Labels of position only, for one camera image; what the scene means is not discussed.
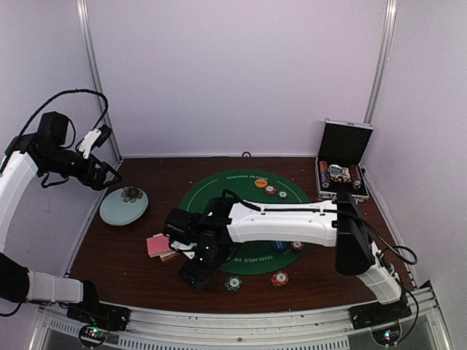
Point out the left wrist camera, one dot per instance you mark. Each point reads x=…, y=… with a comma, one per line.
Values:
x=94, y=138

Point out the aluminium frame post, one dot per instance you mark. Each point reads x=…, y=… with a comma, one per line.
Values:
x=386, y=44
x=84, y=21

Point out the left aluminium frame post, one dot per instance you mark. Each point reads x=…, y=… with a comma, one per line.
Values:
x=84, y=21

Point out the light blue flower plate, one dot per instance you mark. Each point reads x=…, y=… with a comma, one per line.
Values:
x=124, y=206

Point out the metal front rail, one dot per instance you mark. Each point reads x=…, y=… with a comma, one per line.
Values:
x=326, y=328

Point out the right aluminium frame post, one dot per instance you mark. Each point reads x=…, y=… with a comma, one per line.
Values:
x=386, y=44

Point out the red-backed playing card deck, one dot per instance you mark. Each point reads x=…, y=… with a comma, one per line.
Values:
x=157, y=245

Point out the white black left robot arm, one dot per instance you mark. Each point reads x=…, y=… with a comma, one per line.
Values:
x=36, y=155

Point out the blue small blind button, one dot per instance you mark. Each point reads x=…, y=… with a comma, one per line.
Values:
x=278, y=246

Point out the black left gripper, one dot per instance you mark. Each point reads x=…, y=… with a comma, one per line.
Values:
x=96, y=181

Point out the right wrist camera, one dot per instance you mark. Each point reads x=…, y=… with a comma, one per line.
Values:
x=178, y=226

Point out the orange big blind button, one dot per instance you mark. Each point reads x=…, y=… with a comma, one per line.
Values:
x=261, y=183

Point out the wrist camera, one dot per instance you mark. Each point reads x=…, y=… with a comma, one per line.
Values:
x=94, y=138
x=178, y=226

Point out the round green poker mat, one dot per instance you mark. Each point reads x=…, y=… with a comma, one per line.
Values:
x=257, y=257

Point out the green chip stack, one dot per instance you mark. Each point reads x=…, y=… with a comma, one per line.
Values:
x=233, y=283

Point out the chips inside case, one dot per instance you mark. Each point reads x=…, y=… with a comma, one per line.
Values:
x=334, y=173

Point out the gold playing card box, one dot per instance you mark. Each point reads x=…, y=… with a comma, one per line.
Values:
x=168, y=255

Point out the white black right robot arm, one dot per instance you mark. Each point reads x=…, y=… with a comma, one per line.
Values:
x=229, y=220

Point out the orange chip stack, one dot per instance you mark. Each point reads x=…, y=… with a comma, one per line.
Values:
x=280, y=279

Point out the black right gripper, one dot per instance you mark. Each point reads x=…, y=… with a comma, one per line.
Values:
x=201, y=275

